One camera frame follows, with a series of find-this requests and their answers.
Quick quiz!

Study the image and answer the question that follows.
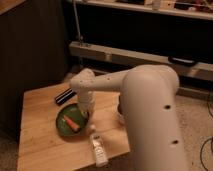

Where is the green ceramic bowl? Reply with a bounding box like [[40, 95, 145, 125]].
[[56, 103, 89, 137]]

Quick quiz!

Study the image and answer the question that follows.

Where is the black handle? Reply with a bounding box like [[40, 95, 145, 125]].
[[168, 57, 198, 67]]

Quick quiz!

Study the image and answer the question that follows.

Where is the cluttered background shelf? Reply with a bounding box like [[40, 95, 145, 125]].
[[76, 0, 213, 21]]

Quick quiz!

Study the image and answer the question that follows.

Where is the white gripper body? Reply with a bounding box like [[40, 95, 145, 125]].
[[78, 99, 95, 118]]

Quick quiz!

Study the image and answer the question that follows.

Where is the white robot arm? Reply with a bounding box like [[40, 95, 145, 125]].
[[70, 65, 189, 171]]

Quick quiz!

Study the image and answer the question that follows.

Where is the metal vertical pole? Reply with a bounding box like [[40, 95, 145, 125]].
[[72, 0, 83, 46]]

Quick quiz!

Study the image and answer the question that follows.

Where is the white cup with blue sponge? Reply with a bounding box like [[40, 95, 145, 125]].
[[117, 96, 125, 125]]

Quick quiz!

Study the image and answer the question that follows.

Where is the black floor cable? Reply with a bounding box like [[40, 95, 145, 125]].
[[199, 94, 213, 171]]

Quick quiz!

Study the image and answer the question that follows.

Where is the black rectangular box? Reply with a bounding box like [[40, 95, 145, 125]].
[[55, 88, 76, 106]]

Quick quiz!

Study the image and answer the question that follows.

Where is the grey metal rail beam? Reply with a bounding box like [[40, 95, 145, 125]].
[[69, 41, 213, 81]]

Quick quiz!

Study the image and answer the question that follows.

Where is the clear plastic bottle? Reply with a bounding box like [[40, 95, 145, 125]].
[[90, 124, 108, 167]]

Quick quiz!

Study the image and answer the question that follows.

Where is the orange carrot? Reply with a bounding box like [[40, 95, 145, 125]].
[[64, 115, 80, 131]]

